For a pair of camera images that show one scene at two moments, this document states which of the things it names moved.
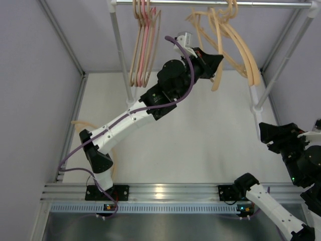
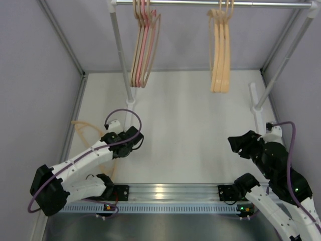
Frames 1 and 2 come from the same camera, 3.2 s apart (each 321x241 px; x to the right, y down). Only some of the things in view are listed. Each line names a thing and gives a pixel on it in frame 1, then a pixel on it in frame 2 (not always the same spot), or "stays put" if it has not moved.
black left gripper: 210,61 to 119,134
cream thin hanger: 194,18 to 225,78
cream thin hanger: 254,73 to 220,18
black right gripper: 281,134 to 245,141
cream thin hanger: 217,74 to 213,16
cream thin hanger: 81,126 stays put
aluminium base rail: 281,192 stays put
